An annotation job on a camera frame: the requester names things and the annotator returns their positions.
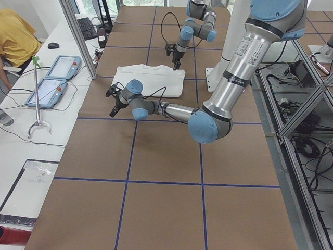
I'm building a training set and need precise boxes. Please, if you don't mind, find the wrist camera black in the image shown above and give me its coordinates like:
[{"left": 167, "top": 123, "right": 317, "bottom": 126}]
[
  {"left": 165, "top": 44, "right": 175, "bottom": 56},
  {"left": 106, "top": 82, "right": 124, "bottom": 97}
]

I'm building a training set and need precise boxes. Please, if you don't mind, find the teach pendant black cable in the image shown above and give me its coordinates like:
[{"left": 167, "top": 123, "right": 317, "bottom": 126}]
[{"left": 52, "top": 65, "right": 88, "bottom": 113}]

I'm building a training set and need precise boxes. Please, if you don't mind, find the brown table mat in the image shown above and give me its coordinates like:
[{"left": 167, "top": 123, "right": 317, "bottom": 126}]
[{"left": 26, "top": 7, "right": 297, "bottom": 249}]

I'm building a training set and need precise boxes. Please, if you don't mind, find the person in yellow shirt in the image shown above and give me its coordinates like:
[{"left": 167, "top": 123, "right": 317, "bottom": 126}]
[{"left": 1, "top": 8, "right": 42, "bottom": 89}]

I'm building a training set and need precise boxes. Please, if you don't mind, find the white pillar with base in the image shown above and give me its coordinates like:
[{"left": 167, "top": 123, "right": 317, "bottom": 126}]
[{"left": 206, "top": 0, "right": 250, "bottom": 92}]

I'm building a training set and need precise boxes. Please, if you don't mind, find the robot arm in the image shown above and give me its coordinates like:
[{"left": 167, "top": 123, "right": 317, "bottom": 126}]
[
  {"left": 172, "top": 0, "right": 217, "bottom": 70},
  {"left": 106, "top": 1, "right": 307, "bottom": 143}
]

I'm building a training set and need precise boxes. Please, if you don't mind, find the long black desk cable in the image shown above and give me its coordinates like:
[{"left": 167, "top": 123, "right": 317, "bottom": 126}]
[{"left": 0, "top": 88, "right": 66, "bottom": 148}]

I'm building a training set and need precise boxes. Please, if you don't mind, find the metal reacher grabber tool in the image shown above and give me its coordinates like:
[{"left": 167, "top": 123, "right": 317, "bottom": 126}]
[{"left": 28, "top": 56, "right": 52, "bottom": 139}]

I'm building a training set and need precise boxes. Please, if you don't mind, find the blue teach pendant near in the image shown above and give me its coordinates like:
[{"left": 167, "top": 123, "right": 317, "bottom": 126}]
[{"left": 38, "top": 78, "right": 67, "bottom": 108}]

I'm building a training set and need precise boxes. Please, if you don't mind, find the black keyboard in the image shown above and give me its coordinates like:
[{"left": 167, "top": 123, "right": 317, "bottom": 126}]
[{"left": 76, "top": 17, "right": 97, "bottom": 41}]

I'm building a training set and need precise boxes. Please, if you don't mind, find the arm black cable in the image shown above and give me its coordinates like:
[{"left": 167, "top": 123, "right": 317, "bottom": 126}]
[
  {"left": 160, "top": 12, "right": 183, "bottom": 46},
  {"left": 142, "top": 86, "right": 193, "bottom": 124}
]

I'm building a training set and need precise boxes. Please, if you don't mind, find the blue teach pendant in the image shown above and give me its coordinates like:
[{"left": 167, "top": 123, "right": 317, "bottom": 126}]
[
  {"left": 46, "top": 55, "right": 82, "bottom": 80},
  {"left": 38, "top": 78, "right": 67, "bottom": 108}
]

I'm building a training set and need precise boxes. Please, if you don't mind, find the clear plastic bag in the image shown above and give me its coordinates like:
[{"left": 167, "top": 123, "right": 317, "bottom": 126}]
[{"left": 1, "top": 159, "right": 59, "bottom": 228}]

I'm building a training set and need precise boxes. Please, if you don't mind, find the black computer mouse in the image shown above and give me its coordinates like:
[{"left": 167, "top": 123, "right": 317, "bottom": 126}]
[{"left": 47, "top": 42, "right": 60, "bottom": 49}]

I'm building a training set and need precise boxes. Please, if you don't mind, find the blue teach pendant far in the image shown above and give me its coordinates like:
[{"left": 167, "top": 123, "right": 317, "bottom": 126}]
[{"left": 46, "top": 55, "right": 82, "bottom": 80}]

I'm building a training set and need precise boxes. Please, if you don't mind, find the aluminium frame post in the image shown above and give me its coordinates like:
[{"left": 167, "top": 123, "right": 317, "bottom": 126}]
[{"left": 59, "top": 0, "right": 97, "bottom": 80}]

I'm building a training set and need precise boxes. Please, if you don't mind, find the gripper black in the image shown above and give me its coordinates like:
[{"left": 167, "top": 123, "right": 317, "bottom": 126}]
[
  {"left": 172, "top": 49, "right": 185, "bottom": 70},
  {"left": 109, "top": 98, "right": 129, "bottom": 117}
]

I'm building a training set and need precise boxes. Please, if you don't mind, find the white long-sleeve printed shirt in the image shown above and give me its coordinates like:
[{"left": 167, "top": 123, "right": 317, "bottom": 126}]
[{"left": 112, "top": 64, "right": 186, "bottom": 97}]

